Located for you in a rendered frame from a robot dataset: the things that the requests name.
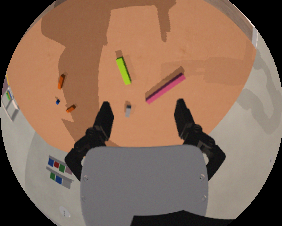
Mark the orange rod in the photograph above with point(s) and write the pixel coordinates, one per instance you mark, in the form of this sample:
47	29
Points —
71	108
61	81

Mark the dark pink rod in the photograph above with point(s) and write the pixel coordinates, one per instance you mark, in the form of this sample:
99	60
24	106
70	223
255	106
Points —
166	87

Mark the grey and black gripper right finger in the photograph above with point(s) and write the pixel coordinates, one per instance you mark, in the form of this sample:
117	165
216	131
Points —
187	129

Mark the grey rod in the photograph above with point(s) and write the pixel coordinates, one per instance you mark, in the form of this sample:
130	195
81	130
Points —
128	109

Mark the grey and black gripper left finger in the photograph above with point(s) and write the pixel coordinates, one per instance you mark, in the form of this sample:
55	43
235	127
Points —
95	137

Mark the lime green rod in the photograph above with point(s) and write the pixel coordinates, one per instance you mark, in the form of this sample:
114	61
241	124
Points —
123	69

